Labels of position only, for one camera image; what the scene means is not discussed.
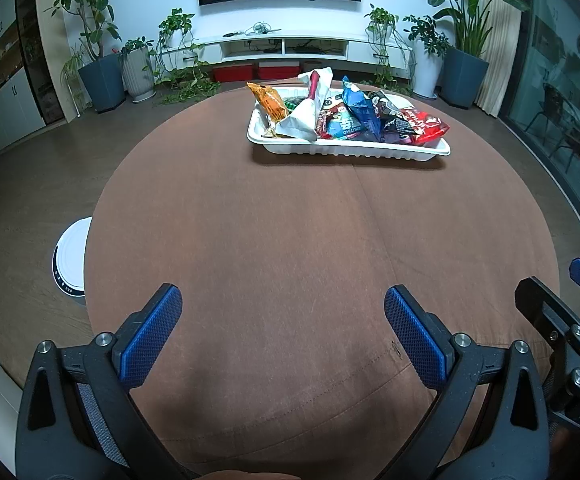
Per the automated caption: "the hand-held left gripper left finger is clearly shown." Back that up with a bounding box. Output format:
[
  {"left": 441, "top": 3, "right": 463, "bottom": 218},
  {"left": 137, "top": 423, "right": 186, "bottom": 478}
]
[{"left": 15, "top": 282, "right": 186, "bottom": 480}]

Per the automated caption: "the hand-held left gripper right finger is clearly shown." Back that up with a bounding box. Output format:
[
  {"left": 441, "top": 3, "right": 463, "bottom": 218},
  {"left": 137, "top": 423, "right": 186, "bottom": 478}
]
[{"left": 384, "top": 284, "right": 553, "bottom": 480}]

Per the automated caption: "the white foam tray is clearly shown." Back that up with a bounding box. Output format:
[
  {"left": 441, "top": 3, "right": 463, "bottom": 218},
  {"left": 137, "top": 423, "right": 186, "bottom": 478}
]
[{"left": 247, "top": 85, "right": 452, "bottom": 163}]

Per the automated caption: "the large red snack packet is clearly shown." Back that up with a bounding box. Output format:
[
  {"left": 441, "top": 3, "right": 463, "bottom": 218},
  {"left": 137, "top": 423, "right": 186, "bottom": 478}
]
[{"left": 401, "top": 107, "right": 451, "bottom": 148}]

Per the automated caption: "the black snack packet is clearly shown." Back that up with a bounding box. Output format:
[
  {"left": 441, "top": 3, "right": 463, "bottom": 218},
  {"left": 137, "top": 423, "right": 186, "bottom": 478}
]
[{"left": 367, "top": 91, "right": 416, "bottom": 146}]

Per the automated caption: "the blue panda snack packet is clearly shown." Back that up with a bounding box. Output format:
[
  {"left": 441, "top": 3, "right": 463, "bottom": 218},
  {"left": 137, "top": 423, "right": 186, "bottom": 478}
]
[{"left": 317, "top": 97, "right": 363, "bottom": 142}]

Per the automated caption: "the blue yellow snack packet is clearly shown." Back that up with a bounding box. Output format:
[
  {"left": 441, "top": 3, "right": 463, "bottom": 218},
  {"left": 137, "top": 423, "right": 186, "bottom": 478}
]
[{"left": 341, "top": 76, "right": 383, "bottom": 143}]

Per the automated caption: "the large white pink snack bag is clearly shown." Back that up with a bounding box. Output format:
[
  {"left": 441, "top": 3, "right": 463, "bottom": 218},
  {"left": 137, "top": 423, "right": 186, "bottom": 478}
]
[{"left": 274, "top": 67, "right": 336, "bottom": 142}]

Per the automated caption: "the orange snack packet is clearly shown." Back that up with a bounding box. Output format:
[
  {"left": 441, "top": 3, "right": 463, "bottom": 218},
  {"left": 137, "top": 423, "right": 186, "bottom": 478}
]
[{"left": 247, "top": 81, "right": 288, "bottom": 121}]

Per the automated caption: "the white round stool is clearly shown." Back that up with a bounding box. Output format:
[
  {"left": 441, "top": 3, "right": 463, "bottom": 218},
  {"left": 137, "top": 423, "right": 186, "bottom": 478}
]
[{"left": 51, "top": 216, "right": 93, "bottom": 311}]

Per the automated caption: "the broad-leaf plant in blue pot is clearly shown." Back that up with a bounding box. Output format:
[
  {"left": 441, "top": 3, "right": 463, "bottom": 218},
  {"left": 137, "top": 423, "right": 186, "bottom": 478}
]
[{"left": 412, "top": 0, "right": 531, "bottom": 110}]

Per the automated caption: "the beige curtain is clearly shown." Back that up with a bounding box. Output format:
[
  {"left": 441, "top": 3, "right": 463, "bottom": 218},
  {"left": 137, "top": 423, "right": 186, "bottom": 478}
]
[{"left": 475, "top": 0, "right": 523, "bottom": 116}]

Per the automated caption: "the leafy tree in blue pot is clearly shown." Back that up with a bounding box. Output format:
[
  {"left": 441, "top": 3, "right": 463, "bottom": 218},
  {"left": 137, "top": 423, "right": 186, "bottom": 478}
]
[{"left": 45, "top": 0, "right": 127, "bottom": 113}]

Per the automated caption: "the plant in white ribbed pot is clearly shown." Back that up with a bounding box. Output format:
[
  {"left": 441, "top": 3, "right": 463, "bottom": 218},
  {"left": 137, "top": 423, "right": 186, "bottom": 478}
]
[{"left": 118, "top": 37, "right": 157, "bottom": 103}]

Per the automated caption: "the plant in tall white pot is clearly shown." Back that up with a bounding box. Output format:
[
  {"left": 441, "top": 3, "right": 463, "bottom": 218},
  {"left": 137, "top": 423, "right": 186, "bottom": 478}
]
[{"left": 402, "top": 14, "right": 451, "bottom": 100}]

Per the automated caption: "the red storage box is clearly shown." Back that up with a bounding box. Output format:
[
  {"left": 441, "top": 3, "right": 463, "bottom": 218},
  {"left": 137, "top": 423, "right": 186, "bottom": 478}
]
[
  {"left": 213, "top": 64, "right": 253, "bottom": 82},
  {"left": 256, "top": 61, "right": 301, "bottom": 80}
]

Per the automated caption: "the white television cabinet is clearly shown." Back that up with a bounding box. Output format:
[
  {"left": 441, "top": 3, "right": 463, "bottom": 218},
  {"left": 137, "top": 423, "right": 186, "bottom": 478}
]
[{"left": 190, "top": 34, "right": 413, "bottom": 68}]

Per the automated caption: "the trailing vine plant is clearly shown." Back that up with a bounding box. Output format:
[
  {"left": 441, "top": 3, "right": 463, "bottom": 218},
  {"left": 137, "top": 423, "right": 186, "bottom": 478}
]
[
  {"left": 362, "top": 4, "right": 413, "bottom": 96},
  {"left": 154, "top": 8, "right": 221, "bottom": 106}
]

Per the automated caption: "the white wall cupboard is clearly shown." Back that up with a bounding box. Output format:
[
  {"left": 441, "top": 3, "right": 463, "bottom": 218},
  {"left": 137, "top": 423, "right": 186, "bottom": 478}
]
[{"left": 0, "top": 0, "right": 66, "bottom": 161}]

